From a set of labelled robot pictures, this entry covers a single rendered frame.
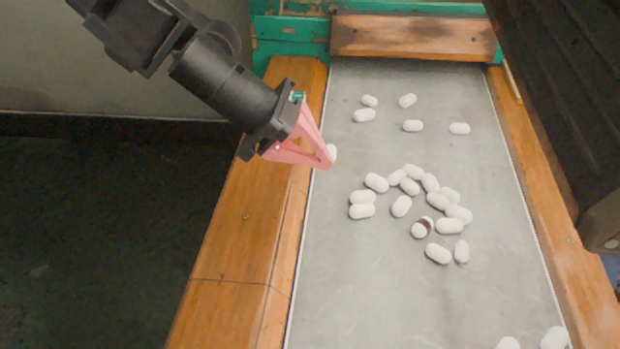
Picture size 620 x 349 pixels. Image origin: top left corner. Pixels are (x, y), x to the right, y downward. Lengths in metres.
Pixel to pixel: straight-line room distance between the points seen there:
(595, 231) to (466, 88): 0.79
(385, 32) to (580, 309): 0.58
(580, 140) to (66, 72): 2.04
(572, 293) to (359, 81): 0.56
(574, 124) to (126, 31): 0.41
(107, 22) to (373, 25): 0.55
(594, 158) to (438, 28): 0.73
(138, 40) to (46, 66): 1.69
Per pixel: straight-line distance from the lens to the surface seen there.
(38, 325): 1.69
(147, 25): 0.55
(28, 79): 2.31
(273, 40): 1.07
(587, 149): 0.30
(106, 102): 2.22
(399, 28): 1.00
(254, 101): 0.56
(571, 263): 0.69
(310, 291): 0.63
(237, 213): 0.69
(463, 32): 1.01
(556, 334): 0.62
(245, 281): 0.61
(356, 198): 0.72
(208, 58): 0.55
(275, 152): 0.59
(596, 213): 0.28
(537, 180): 0.80
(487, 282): 0.67
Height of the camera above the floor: 1.23
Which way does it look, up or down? 39 degrees down
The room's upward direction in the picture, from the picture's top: straight up
